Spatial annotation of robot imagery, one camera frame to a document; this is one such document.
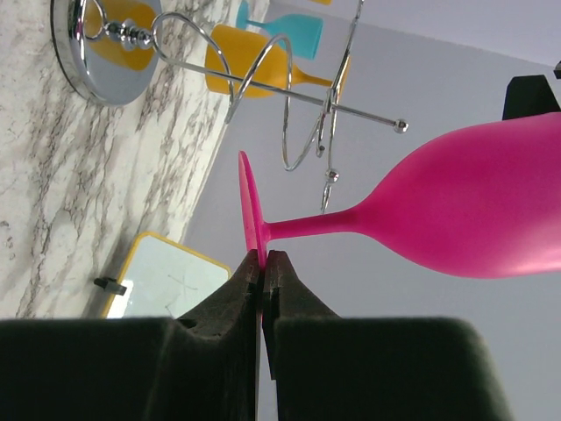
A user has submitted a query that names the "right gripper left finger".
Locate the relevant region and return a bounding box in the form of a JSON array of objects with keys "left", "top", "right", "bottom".
[{"left": 1, "top": 252, "right": 262, "bottom": 420}]

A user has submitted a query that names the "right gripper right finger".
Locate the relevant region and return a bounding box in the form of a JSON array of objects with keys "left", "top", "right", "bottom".
[{"left": 262, "top": 251, "right": 513, "bottom": 420}]

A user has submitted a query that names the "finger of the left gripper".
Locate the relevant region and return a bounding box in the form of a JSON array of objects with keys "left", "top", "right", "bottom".
[{"left": 502, "top": 75, "right": 560, "bottom": 120}]

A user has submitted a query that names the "pink wine glass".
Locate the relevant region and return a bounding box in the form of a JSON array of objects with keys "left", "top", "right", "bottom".
[{"left": 238, "top": 112, "right": 560, "bottom": 279}]

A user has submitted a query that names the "blue wine glass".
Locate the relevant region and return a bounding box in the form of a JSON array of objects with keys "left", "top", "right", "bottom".
[{"left": 236, "top": 1, "right": 323, "bottom": 61}]

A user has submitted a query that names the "chrome wine glass rack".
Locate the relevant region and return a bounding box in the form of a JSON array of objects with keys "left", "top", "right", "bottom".
[{"left": 50, "top": 1, "right": 408, "bottom": 209}]

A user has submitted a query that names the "yellow framed whiteboard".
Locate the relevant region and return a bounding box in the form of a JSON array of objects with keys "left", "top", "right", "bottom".
[{"left": 94, "top": 232, "right": 231, "bottom": 318}]

